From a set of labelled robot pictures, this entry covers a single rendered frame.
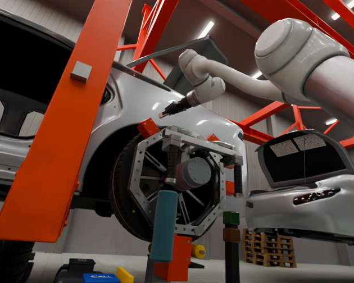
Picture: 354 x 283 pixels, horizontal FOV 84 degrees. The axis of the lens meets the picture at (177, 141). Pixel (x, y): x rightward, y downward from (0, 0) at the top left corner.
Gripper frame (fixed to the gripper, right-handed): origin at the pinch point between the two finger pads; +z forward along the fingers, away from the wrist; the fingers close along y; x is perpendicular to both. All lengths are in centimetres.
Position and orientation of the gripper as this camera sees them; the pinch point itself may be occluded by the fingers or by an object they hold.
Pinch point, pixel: (163, 114)
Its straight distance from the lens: 125.9
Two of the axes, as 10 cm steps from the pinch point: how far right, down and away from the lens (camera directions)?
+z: -7.9, 3.1, 5.3
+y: 5.9, 1.4, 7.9
